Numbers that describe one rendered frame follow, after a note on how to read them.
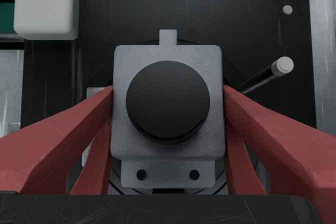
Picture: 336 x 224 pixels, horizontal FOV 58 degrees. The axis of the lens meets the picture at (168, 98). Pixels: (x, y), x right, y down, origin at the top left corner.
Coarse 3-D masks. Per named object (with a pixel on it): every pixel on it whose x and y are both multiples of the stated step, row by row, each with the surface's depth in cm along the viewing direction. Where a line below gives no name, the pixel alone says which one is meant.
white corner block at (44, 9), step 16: (16, 0) 23; (32, 0) 23; (48, 0) 23; (64, 0) 23; (16, 16) 23; (32, 16) 23; (48, 16) 23; (64, 16) 23; (16, 32) 24; (32, 32) 23; (48, 32) 23; (64, 32) 23
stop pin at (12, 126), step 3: (9, 123) 25; (12, 123) 25; (15, 123) 25; (18, 123) 25; (9, 126) 25; (12, 126) 25; (15, 126) 25; (18, 126) 25; (9, 129) 25; (12, 129) 25; (15, 129) 25; (18, 129) 25; (9, 132) 25
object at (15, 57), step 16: (0, 16) 28; (0, 32) 28; (0, 48) 33; (16, 48) 33; (0, 64) 30; (16, 64) 30; (0, 80) 30; (16, 80) 30; (0, 96) 30; (16, 96) 30; (0, 112) 30; (16, 112) 30; (0, 128) 30
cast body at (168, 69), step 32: (160, 32) 17; (128, 64) 12; (160, 64) 11; (192, 64) 12; (128, 96) 11; (160, 96) 11; (192, 96) 11; (128, 128) 11; (160, 128) 10; (192, 128) 10; (224, 128) 12; (128, 160) 13; (160, 160) 13; (192, 160) 13
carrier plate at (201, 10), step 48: (96, 0) 26; (144, 0) 26; (192, 0) 26; (240, 0) 26; (288, 0) 26; (48, 48) 25; (96, 48) 25; (240, 48) 25; (288, 48) 25; (48, 96) 25; (288, 96) 25
